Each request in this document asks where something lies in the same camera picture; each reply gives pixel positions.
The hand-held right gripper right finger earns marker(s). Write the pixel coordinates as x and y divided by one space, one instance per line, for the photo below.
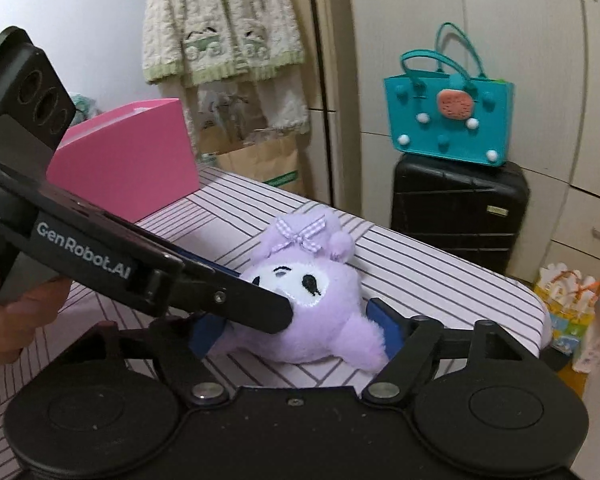
385 325

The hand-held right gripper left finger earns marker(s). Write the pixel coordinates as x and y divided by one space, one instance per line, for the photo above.
207 332

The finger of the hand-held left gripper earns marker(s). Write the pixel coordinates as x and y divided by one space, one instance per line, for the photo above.
260 310

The purple plush toy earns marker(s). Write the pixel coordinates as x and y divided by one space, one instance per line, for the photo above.
320 320

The pink cardboard box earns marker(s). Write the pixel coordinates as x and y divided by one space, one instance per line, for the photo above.
130 160

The person's left hand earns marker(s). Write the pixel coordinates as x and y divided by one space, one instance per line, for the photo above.
25 320

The striped tablecloth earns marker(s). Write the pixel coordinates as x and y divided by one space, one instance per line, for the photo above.
405 260

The black suitcase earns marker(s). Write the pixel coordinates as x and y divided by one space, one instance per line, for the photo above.
455 220

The brown paper bag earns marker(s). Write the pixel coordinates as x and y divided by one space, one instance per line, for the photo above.
260 160

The colourful gift bag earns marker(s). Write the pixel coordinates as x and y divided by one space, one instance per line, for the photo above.
565 310

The teal felt handbag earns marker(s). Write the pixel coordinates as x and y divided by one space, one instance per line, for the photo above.
430 130

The cream fuzzy pajama pants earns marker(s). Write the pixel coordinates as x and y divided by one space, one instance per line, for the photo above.
280 105

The cream fuzzy pajama top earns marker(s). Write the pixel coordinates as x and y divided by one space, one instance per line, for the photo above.
220 5

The cream wardrobe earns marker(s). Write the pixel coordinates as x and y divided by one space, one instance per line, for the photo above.
380 10

